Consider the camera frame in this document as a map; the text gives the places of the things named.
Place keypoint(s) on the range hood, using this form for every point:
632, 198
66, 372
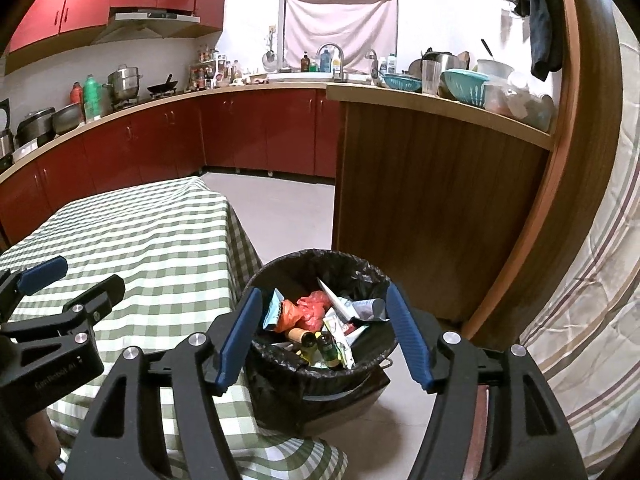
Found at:
150, 22

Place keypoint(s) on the striped fabric curtain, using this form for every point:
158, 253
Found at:
600, 285

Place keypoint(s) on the light blue packet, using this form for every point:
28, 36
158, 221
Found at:
272, 310

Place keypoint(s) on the white bowl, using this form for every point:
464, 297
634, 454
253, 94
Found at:
495, 67

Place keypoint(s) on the white packet with blue print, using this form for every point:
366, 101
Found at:
332, 297

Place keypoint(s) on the blue detergent bottle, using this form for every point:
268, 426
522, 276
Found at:
326, 61

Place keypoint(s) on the orange label brown bottle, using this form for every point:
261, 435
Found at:
300, 335

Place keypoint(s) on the green thermos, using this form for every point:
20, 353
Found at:
91, 97

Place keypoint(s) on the person's left hand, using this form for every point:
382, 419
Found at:
42, 440

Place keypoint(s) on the brown glass bottle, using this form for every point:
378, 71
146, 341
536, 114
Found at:
305, 62

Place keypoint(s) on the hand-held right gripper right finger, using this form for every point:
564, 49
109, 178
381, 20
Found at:
407, 340

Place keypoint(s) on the red thermos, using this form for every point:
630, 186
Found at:
76, 94

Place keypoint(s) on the green checked tablecloth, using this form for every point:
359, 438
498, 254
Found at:
150, 240

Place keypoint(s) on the orange plastic bag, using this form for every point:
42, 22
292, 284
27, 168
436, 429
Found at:
289, 317

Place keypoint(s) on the large teal basket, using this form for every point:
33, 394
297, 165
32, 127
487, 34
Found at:
465, 85

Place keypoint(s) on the small teal basket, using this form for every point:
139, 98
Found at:
400, 81

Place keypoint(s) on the dark hanging clothes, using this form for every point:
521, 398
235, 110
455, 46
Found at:
545, 20

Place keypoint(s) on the dark red base cabinets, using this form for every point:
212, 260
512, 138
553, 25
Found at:
200, 135

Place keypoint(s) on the bin with black liner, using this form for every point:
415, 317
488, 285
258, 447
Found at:
280, 372

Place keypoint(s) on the green white wrapper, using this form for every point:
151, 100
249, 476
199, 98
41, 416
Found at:
335, 322

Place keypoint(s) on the hanging steel ladle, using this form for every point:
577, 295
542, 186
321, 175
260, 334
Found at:
270, 55

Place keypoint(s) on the steel rice cooker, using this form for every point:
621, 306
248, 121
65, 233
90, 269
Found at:
4, 135

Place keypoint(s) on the white spray bottle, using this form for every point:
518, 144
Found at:
337, 66

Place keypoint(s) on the wooden counter partition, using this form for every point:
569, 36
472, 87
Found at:
440, 210

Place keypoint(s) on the grey cooking pot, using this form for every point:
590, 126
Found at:
67, 117

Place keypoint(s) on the steel steamer pot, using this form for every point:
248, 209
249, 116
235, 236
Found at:
124, 82

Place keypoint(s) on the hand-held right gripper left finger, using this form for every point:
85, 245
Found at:
240, 340

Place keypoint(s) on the steel kettle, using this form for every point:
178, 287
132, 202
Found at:
435, 67

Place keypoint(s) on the tall curved steel faucet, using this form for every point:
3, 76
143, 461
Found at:
342, 57

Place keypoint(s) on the black cooking pot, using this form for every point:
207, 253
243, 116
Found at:
35, 127

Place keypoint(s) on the row of seasoning bottles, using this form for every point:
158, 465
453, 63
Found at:
215, 72

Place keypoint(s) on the pink window curtain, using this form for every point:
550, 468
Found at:
340, 25

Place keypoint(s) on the small steel faucet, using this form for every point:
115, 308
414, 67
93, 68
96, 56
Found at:
372, 65

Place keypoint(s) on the red plastic bag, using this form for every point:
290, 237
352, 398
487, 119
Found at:
314, 305

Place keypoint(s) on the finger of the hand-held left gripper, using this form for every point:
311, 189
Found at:
100, 292
42, 270

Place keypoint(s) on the white teal tube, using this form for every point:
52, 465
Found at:
370, 308

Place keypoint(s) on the green label dark bottle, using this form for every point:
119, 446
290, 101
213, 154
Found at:
329, 347

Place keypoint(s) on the black wok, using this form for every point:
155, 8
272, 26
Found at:
162, 87

